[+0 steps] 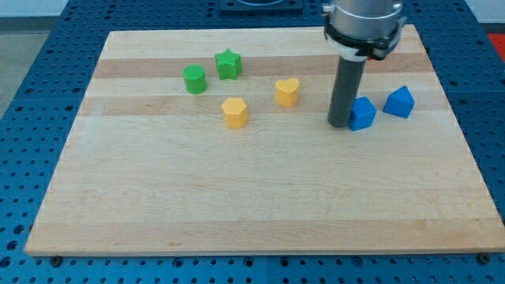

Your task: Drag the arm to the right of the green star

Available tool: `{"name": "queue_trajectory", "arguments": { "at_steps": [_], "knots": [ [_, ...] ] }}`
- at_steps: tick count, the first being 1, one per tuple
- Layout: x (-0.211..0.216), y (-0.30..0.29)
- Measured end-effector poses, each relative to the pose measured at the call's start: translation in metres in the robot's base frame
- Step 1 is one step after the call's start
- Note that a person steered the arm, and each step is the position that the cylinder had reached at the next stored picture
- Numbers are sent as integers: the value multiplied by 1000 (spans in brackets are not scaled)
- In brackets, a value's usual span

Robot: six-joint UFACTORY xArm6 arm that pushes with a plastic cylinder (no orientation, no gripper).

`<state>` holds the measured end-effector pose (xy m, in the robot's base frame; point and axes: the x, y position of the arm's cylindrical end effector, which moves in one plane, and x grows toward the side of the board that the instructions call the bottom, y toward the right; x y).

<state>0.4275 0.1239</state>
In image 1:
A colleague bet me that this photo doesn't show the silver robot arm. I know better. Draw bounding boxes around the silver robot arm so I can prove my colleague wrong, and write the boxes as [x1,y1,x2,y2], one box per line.
[322,0,406,62]

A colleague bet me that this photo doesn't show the green star block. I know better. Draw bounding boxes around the green star block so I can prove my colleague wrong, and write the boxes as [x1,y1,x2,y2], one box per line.
[215,49,242,80]

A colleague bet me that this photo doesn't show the yellow hexagon block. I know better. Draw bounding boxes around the yellow hexagon block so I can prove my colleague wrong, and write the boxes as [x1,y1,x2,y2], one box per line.
[221,97,249,129]

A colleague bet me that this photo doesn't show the wooden board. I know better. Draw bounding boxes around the wooden board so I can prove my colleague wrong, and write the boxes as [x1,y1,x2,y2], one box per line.
[24,25,504,256]

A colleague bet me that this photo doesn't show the yellow heart block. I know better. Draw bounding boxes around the yellow heart block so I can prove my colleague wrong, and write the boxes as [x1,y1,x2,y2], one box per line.
[275,77,300,107]

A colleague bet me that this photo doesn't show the green cylinder block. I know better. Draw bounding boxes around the green cylinder block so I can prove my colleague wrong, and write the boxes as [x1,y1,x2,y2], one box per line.
[182,65,208,95]

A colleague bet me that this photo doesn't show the blue pentagon block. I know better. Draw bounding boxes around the blue pentagon block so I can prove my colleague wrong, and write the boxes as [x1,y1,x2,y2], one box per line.
[348,97,376,131]

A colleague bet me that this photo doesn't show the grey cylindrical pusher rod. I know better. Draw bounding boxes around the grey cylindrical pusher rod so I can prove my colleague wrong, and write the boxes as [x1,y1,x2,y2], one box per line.
[327,58,365,128]

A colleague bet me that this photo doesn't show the blue triangular block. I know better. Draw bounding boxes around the blue triangular block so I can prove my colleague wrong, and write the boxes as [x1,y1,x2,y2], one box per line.
[383,86,415,118]

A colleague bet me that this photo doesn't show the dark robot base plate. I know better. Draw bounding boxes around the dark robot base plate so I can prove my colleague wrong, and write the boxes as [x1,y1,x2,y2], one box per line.
[217,0,304,13]

